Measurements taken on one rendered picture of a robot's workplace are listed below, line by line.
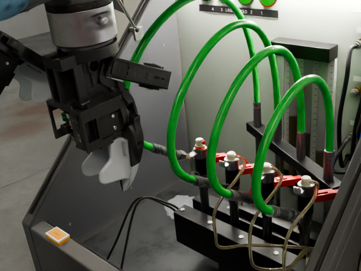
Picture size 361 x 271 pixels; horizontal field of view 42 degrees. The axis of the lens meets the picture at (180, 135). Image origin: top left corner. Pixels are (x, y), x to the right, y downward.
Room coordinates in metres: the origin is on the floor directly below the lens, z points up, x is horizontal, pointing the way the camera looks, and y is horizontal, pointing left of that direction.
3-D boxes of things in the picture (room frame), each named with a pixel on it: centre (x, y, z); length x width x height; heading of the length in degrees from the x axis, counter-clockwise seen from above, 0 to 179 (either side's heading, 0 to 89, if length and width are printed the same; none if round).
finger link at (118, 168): (0.54, 0.09, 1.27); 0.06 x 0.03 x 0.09; 134
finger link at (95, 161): (0.56, 0.11, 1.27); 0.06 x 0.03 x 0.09; 134
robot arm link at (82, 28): (0.55, 0.10, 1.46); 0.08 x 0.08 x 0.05
